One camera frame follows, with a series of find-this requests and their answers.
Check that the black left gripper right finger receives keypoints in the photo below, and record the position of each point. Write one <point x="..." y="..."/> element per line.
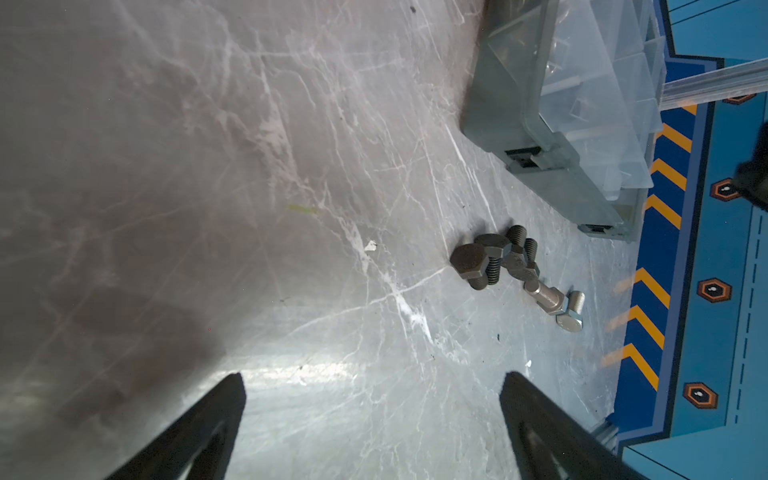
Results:
<point x="549" y="444"/>

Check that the grey plastic organizer box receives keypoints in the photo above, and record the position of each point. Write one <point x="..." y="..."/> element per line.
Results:
<point x="566" y="94"/>

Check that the aluminium corner post right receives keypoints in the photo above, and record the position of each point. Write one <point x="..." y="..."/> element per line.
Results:
<point x="736" y="81"/>

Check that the black hex bolt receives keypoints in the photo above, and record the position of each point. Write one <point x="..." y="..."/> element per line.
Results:
<point x="497" y="248"/>
<point x="471" y="261"/>
<point x="531" y="270"/>
<point x="519" y="240"/>

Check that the silver hex bolt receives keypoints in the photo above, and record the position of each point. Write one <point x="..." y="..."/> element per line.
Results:
<point x="551" y="300"/>
<point x="571" y="319"/>

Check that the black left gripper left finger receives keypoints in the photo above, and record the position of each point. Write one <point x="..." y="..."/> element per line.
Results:
<point x="199" y="444"/>

